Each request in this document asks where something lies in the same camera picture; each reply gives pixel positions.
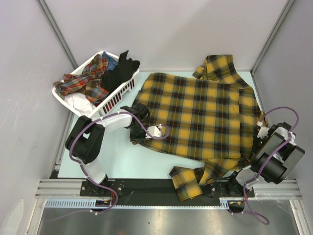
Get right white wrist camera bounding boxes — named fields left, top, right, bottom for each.
left=257, top=121, right=269, bottom=139

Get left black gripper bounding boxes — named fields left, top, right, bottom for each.
left=128, top=123, right=151, bottom=143

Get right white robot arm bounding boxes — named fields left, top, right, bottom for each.
left=225, top=122, right=305, bottom=197

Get white shirt in basket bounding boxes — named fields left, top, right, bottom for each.
left=64, top=93, right=96, bottom=114

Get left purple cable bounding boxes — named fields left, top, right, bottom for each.
left=50, top=111, right=171, bottom=216

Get blue shirt in basket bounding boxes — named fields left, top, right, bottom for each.
left=102, top=51, right=118, bottom=71

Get left corner aluminium post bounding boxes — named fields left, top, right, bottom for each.
left=36, top=0, right=78, bottom=69

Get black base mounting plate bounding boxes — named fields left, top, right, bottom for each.
left=80, top=178, right=255, bottom=206

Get right corner aluminium post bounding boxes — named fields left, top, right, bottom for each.
left=250, top=0, right=297, bottom=76

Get red plaid shirt in basket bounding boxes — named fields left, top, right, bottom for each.
left=54, top=54, right=109, bottom=106

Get yellow plaid long sleeve shirt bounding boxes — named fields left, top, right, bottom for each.
left=134, top=55, right=263, bottom=201

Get aluminium frame rail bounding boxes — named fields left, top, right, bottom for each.
left=35, top=179, right=302, bottom=200

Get white slotted cable duct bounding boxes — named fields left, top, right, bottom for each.
left=45, top=198, right=229, bottom=210

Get corner aluminium post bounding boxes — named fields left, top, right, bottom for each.
left=36, top=0, right=78, bottom=69
left=250, top=0, right=297, bottom=76

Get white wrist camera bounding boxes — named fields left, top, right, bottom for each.
left=257, top=121, right=269, bottom=139
left=146, top=124, right=163, bottom=140

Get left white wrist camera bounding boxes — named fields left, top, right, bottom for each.
left=146, top=124, right=163, bottom=140

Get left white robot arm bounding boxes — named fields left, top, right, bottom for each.
left=65, top=103, right=150, bottom=196

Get black shirt in basket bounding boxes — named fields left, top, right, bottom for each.
left=100, top=51, right=140, bottom=93

